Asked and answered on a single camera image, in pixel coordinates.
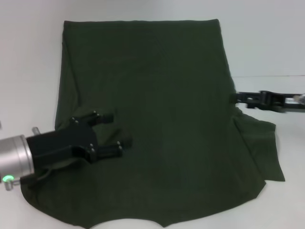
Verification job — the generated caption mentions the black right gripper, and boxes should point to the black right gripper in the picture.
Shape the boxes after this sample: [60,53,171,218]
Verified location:
[230,90,305,114]

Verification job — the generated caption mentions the dark green shirt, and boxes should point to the dark green shirt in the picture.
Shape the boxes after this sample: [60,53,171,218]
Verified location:
[20,19,286,229]

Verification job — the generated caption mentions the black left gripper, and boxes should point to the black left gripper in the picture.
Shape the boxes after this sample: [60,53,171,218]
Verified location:
[25,111,133,171]

